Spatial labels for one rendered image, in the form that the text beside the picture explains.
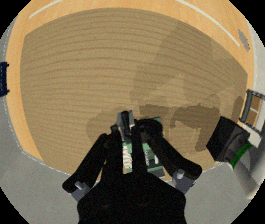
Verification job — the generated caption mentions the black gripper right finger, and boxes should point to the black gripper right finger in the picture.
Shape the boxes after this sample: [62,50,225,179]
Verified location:
[129,110,202,206]

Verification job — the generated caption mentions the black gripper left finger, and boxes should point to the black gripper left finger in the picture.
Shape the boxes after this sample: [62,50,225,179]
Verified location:
[62,112,124,208]

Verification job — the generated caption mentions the green bench vise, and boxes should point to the green bench vise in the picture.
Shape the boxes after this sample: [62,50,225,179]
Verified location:
[121,111,165,179]

